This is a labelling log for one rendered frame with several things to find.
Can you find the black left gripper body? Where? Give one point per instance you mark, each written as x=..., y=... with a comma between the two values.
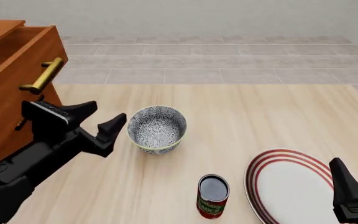
x=85, y=143

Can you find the red tomato sauce tin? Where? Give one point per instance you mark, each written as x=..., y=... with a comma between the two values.
x=213, y=198

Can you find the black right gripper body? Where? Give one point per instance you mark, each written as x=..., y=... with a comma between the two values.
x=353, y=212

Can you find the wooden cabinet drawer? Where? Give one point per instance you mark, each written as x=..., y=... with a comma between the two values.
x=17, y=58

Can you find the white plate with red rings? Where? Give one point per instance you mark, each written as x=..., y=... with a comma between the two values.
x=291, y=186

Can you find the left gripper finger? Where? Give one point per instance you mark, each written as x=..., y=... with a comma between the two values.
x=84, y=109
x=112, y=127

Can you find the patterned black and white bowl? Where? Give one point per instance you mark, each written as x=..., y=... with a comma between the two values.
x=157, y=130

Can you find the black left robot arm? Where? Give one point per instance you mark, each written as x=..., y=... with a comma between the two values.
x=14, y=177

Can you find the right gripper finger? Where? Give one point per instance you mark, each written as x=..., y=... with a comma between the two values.
x=345, y=184

